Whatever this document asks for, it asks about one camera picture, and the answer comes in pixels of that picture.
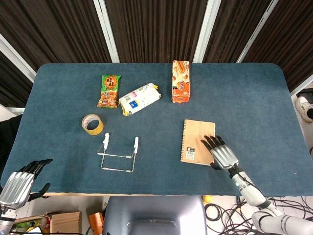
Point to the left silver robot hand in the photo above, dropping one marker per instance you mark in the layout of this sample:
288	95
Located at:
15	186

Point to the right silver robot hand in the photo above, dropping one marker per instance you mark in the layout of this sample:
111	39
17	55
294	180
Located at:
222	155

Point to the brown kraft notebook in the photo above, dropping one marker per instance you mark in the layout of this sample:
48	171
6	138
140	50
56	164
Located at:
195	140

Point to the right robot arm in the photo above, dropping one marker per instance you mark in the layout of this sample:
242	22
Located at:
259	200

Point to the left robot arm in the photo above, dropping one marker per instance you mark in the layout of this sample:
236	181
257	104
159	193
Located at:
6	220

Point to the yellow small object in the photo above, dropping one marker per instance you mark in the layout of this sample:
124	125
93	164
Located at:
207	198

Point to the cardboard box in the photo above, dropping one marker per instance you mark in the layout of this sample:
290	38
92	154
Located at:
65	222

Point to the blue felt table mat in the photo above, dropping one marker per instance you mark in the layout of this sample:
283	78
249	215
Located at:
156	117

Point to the orange biscuit stick box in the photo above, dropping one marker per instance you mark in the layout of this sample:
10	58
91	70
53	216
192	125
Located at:
181	82

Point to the orange foam block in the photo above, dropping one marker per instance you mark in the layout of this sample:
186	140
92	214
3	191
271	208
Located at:
96	222

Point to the grey robot torso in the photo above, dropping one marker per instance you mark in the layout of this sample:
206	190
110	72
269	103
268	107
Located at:
154	215

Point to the white sneaker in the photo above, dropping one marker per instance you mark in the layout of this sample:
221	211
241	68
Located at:
304	105

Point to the yellow tape roll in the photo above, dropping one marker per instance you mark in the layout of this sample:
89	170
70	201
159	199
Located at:
93	124

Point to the white snack packet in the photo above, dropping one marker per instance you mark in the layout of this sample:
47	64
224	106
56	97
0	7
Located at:
138	98

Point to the green snack bag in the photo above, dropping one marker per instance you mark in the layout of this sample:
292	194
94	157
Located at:
109	91

